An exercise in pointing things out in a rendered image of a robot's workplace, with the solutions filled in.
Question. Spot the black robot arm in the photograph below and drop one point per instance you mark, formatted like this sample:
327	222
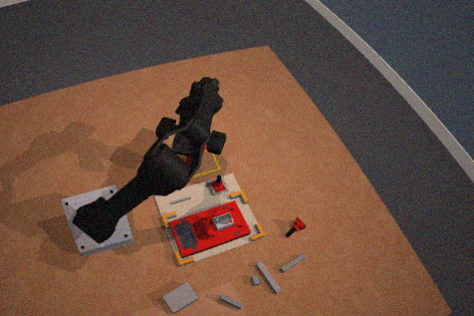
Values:
162	171

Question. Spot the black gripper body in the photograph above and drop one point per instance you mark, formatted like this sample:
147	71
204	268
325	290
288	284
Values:
214	145

